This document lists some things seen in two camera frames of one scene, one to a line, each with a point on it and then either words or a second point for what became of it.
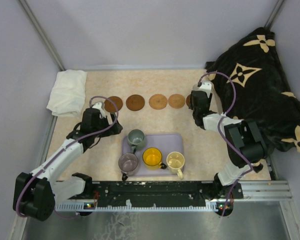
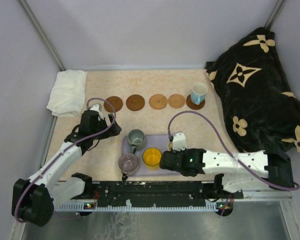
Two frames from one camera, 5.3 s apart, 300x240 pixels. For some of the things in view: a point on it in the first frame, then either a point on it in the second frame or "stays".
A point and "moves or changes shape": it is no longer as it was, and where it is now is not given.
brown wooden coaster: x=111 y=107 stays
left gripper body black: x=112 y=130 stays
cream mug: x=175 y=161 moves or changes shape
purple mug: x=127 y=163 stays
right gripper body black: x=192 y=107 -> x=184 y=152
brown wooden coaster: x=135 y=102 stays
